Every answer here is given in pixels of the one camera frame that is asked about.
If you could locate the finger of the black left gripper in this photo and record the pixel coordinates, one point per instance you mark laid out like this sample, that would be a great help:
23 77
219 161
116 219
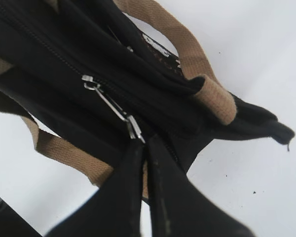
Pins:
12 101

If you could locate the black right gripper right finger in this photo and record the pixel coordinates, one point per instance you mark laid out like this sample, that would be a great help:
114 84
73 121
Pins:
177 208

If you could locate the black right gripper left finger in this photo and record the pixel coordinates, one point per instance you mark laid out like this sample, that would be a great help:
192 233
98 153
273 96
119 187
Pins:
115 209

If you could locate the silver metal zipper pull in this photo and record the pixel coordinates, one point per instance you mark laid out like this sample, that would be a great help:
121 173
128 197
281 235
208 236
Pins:
132 125

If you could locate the black canvas tote bag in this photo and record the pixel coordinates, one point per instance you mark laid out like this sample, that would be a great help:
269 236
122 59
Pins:
145 60

